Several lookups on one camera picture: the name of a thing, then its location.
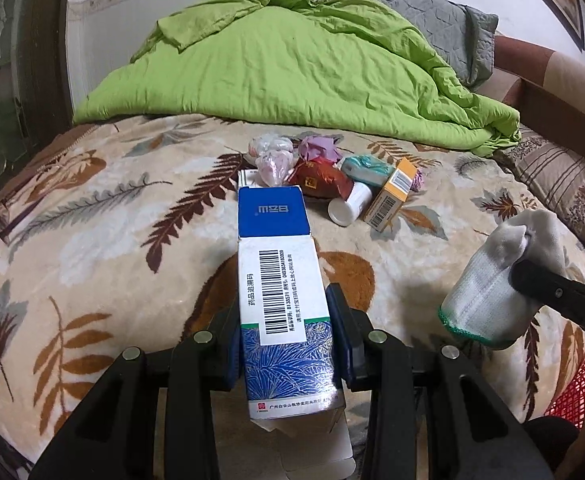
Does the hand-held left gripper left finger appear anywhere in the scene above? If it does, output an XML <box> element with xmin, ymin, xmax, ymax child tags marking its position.
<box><xmin>30</xmin><ymin>305</ymin><xmax>246</xmax><ymax>480</ymax></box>

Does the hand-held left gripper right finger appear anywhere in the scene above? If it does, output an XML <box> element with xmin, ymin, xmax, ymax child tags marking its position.
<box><xmin>325</xmin><ymin>282</ymin><xmax>556</xmax><ymax>480</ymax></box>

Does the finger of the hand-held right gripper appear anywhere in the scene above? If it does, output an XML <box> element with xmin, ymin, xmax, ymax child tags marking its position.
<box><xmin>510</xmin><ymin>258</ymin><xmax>585</xmax><ymax>346</ymax></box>

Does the white work glove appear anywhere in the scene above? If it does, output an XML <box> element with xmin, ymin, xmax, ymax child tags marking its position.
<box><xmin>439</xmin><ymin>210</ymin><xmax>571</xmax><ymax>351</ymax></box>

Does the blue and white medicine box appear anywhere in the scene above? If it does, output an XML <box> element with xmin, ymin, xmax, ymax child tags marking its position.
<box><xmin>236</xmin><ymin>185</ymin><xmax>357</xmax><ymax>480</ymax></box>

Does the white plastic bottle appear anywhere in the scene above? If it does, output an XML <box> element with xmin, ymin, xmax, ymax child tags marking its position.
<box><xmin>329</xmin><ymin>182</ymin><xmax>374</xmax><ymax>226</ymax></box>

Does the teal tissue packet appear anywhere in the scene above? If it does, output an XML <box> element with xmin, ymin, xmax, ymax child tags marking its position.
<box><xmin>340</xmin><ymin>154</ymin><xmax>396</xmax><ymax>186</ymax></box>

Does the brown striped pillow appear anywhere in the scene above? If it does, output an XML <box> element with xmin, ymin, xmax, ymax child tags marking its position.
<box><xmin>505</xmin><ymin>127</ymin><xmax>585</xmax><ymax>273</ymax></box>

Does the leaf print blanket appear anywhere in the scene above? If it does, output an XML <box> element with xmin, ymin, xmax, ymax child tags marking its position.
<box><xmin>0</xmin><ymin>112</ymin><xmax>585</xmax><ymax>480</ymax></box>

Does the orange and white box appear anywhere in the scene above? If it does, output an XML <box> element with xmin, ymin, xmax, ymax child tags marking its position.
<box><xmin>363</xmin><ymin>156</ymin><xmax>419</xmax><ymax>233</ymax></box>

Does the red-brown snack packet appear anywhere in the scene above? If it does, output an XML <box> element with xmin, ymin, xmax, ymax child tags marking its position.
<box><xmin>286</xmin><ymin>156</ymin><xmax>353</xmax><ymax>198</ymax></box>

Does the clear plastic bag bundle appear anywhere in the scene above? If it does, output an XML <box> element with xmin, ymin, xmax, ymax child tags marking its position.
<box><xmin>255</xmin><ymin>152</ymin><xmax>296</xmax><ymax>188</ymax></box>

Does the purple crumpled wrapper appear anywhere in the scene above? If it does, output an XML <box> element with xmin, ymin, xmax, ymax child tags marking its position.
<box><xmin>299</xmin><ymin>134</ymin><xmax>343</xmax><ymax>163</ymax></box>

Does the green quilt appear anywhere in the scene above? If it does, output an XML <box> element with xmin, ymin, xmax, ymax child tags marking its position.
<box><xmin>72</xmin><ymin>0</ymin><xmax>522</xmax><ymax>157</ymax></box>

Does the grey quilted pillow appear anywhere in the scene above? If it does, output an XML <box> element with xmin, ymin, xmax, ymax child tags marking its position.
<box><xmin>340</xmin><ymin>0</ymin><xmax>499</xmax><ymax>88</ymax></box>

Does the brown bed frame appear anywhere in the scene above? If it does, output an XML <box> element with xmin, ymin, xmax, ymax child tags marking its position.
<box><xmin>473</xmin><ymin>35</ymin><xmax>585</xmax><ymax>146</ymax></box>

